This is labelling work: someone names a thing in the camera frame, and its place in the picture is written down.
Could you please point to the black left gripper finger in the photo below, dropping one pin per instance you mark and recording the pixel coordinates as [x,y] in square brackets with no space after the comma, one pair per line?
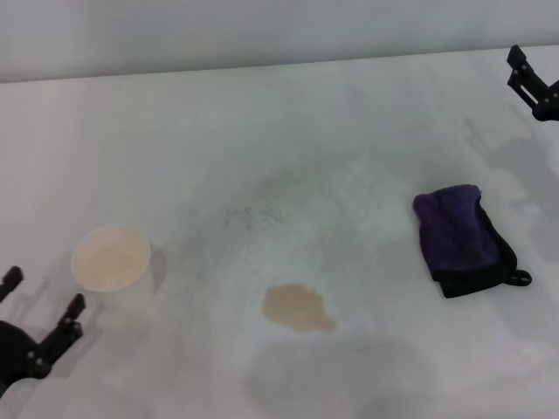
[11,283]
[57,340]

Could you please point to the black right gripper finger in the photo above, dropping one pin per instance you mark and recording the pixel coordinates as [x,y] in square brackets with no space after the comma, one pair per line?
[530,87]

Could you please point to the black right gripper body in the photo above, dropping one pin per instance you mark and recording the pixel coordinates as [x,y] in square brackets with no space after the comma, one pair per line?
[555,102]

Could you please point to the white paper cup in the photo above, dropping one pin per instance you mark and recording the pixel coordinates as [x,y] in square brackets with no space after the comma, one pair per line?
[113,266]

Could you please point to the purple rag with black trim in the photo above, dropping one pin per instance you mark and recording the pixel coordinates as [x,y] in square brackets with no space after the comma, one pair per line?
[454,231]

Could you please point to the brown water stain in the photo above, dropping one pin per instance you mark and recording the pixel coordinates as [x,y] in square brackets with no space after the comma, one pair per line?
[297,307]

